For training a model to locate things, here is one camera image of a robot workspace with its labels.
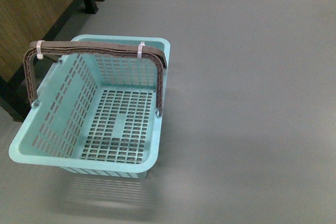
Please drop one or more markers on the wooden cabinet with black frame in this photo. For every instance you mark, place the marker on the wooden cabinet with black frame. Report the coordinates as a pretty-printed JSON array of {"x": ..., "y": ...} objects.
[{"x": 24, "y": 21}]

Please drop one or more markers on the white zip tie right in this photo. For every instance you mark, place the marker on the white zip tie right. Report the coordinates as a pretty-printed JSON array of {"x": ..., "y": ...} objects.
[{"x": 139, "y": 51}]

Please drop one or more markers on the brown basket handle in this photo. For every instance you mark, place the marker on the brown basket handle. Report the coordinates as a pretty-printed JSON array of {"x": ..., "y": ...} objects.
[{"x": 55, "y": 49}]

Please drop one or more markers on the white zip tie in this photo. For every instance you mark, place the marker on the white zip tie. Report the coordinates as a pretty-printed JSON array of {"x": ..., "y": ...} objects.
[
  {"x": 139, "y": 51},
  {"x": 39, "y": 53}
]

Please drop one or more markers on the white zip tie left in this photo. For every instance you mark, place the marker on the white zip tie left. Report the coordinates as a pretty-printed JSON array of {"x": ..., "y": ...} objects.
[{"x": 39, "y": 53}]

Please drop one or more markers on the light blue plastic basket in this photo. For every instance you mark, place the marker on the light blue plastic basket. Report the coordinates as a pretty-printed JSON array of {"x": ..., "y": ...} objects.
[{"x": 94, "y": 114}]

